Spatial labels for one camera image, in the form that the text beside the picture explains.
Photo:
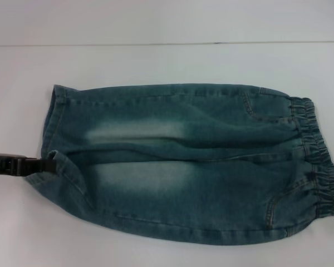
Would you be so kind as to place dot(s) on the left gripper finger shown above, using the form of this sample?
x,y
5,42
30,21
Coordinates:
x,y
8,165

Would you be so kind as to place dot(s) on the blue denim shorts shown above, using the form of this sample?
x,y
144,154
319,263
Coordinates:
x,y
169,133

